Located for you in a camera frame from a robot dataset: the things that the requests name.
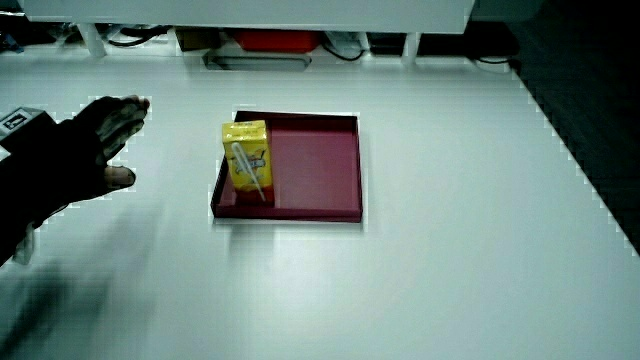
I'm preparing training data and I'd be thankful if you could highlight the person's left hand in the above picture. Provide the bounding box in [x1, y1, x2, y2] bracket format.
[0, 94, 151, 207]

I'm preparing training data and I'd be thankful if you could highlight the yellow ice redtea carton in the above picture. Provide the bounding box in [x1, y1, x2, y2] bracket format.
[221, 119, 276, 204]

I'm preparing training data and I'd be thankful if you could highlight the person's left forearm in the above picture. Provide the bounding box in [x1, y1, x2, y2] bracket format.
[0, 149, 69, 267]

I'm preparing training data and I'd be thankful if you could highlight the brown box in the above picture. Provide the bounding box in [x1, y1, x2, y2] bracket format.
[174, 27, 222, 52]

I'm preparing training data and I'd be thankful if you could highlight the white shelf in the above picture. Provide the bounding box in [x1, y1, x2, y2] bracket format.
[19, 0, 475, 59]

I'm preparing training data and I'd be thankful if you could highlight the red box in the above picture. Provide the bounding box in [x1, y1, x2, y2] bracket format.
[233, 29, 321, 54]

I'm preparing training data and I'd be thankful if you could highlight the dark red tray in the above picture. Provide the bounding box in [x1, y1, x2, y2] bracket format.
[210, 110, 364, 224]

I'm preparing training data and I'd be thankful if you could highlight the black cable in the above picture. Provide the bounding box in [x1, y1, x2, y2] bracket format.
[107, 25, 172, 49]
[320, 41, 366, 63]

